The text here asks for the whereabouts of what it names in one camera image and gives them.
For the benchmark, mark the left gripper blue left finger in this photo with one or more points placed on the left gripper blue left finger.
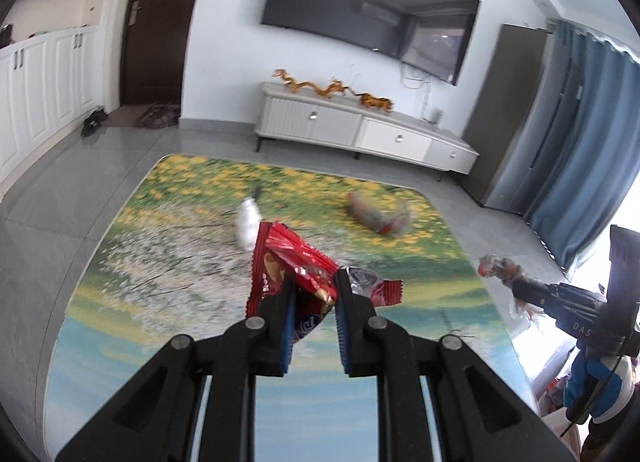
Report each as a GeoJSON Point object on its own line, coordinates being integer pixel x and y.
{"type": "Point", "coordinates": [288, 330]}

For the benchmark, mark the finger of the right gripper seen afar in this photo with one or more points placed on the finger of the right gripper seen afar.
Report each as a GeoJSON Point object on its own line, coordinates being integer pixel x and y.
{"type": "Point", "coordinates": [531, 291]}

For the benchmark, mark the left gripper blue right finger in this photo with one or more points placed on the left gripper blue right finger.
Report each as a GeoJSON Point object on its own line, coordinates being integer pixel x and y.
{"type": "Point", "coordinates": [341, 320]}

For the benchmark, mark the silver red wrapper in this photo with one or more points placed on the silver red wrapper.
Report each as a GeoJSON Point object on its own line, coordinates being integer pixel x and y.
{"type": "Point", "coordinates": [380, 291]}

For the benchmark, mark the red chip bag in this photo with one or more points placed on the red chip bag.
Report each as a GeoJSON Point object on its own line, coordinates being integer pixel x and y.
{"type": "Point", "coordinates": [281, 255]}

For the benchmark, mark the right blue white gloved hand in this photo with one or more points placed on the right blue white gloved hand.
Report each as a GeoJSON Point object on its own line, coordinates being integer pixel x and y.
{"type": "Point", "coordinates": [603, 387]}

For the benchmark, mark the white crumpled paper ball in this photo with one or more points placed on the white crumpled paper ball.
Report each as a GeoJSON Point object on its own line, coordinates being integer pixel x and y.
{"type": "Point", "coordinates": [247, 223]}

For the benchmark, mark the painted landscape coffee table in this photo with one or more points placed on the painted landscape coffee table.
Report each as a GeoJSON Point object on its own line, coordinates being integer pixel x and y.
{"type": "Point", "coordinates": [157, 361]}

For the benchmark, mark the blue window curtain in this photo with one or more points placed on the blue window curtain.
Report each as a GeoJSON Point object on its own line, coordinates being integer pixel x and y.
{"type": "Point", "coordinates": [599, 160]}

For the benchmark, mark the grey tall refrigerator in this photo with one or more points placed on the grey tall refrigerator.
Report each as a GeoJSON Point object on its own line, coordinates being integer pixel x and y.
{"type": "Point", "coordinates": [521, 119]}

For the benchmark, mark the white tv cabinet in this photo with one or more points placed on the white tv cabinet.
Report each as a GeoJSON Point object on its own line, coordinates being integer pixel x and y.
{"type": "Point", "coordinates": [341, 123]}

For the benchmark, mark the golden tiger figurine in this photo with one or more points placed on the golden tiger figurine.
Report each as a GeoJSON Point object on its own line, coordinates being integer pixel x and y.
{"type": "Point", "coordinates": [377, 103]}

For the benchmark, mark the white router on cabinet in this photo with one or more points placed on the white router on cabinet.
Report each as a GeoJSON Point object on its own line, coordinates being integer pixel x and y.
{"type": "Point", "coordinates": [435, 115]}

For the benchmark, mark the golden dragon figurine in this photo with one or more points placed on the golden dragon figurine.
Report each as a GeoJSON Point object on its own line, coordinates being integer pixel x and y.
{"type": "Point", "coordinates": [335, 86]}

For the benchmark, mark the black shoes pair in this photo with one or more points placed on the black shoes pair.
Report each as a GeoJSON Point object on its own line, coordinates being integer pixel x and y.
{"type": "Point", "coordinates": [93, 122]}

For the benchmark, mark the dark brown entrance door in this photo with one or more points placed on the dark brown entrance door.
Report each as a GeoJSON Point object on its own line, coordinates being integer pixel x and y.
{"type": "Point", "coordinates": [154, 51]}

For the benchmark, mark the black bag on shelf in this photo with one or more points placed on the black bag on shelf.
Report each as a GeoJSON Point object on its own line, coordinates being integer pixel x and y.
{"type": "Point", "coordinates": [6, 35]}

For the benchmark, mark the wall mounted black television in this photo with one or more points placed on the wall mounted black television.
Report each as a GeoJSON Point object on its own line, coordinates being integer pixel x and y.
{"type": "Point", "coordinates": [430, 35]}

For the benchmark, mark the white wall cupboard unit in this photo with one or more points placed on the white wall cupboard unit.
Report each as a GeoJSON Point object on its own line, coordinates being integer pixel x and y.
{"type": "Point", "coordinates": [50, 76]}

